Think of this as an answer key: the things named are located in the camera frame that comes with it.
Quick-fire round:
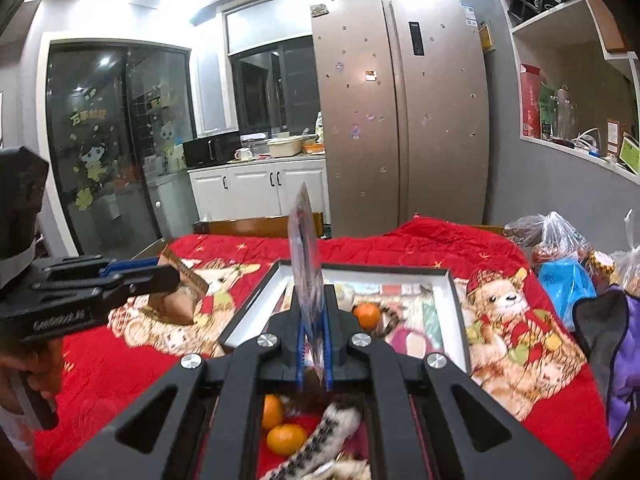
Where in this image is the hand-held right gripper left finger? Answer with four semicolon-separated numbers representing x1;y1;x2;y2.
52;304;307;480

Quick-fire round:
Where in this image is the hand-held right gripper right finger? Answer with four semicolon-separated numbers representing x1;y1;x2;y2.
324;284;576;480

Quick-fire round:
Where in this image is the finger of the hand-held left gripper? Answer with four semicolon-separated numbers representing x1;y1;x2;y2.
31;255;164;283
31;264;182;307

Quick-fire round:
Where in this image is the orange mandarin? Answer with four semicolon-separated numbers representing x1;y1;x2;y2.
262;394;286;431
266;423;309;457
354;301;382;331

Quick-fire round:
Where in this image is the black framed white tray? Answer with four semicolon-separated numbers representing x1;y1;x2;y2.
218;259;473;377

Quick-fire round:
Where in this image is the shiny foil packet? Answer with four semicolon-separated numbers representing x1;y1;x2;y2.
287;182;327;392

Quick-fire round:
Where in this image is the person's left hand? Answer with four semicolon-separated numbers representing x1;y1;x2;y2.
0;337;65;411

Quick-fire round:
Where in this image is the kraft paper bag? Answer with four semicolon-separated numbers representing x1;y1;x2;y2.
144;247;211;326

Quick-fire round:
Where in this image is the black white scrunchie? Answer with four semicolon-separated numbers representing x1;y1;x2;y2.
265;402;374;480

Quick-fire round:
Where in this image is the red printed blanket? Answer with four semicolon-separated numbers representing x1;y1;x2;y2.
32;215;613;480

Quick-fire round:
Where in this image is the glass sliding door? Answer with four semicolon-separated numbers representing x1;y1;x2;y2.
45;42;197;257

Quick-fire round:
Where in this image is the wooden chair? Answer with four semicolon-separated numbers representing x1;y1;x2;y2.
193;212;326;239

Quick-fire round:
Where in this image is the black microwave oven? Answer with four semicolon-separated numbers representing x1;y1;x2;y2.
182;131;241;169

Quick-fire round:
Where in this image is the white kitchen cabinet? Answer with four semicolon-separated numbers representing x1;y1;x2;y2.
187;156;329;227

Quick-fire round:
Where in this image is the cream cooking pot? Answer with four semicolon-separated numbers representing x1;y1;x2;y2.
267;135;306;157

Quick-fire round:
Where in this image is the dark kitchen window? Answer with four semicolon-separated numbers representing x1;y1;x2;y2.
230;35;321;134

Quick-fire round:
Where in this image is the blue plastic bag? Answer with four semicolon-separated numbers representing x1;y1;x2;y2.
537;257;599;332

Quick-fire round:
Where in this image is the clear plastic bag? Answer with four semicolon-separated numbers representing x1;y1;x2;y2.
502;210;592;267
611;210;640;291

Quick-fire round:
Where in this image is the silver double door refrigerator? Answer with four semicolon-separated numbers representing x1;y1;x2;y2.
311;0;491;239

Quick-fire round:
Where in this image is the purple black jacket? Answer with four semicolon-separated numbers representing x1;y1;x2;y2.
572;285;640;442

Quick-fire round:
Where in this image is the gold jar lid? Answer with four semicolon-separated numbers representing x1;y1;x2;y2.
590;250;616;276

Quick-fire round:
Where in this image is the red gift box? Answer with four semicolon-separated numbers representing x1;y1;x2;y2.
520;64;544;139

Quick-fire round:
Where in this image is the green box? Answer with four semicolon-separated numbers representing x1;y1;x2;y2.
619;132;640;176

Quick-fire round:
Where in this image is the white wall shelf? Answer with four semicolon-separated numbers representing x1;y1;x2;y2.
492;0;640;182

